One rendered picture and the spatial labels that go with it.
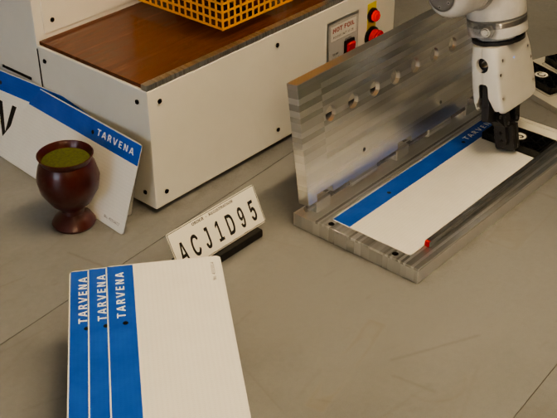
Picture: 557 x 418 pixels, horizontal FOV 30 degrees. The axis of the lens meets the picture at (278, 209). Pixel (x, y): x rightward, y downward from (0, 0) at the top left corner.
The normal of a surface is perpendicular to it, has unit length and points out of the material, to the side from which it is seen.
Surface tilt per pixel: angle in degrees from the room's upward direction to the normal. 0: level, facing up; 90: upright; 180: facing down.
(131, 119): 90
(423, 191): 0
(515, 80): 78
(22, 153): 69
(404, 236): 0
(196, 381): 0
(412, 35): 83
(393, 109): 83
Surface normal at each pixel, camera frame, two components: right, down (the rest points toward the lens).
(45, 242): -0.01, -0.84
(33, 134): -0.67, 0.06
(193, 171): 0.75, 0.36
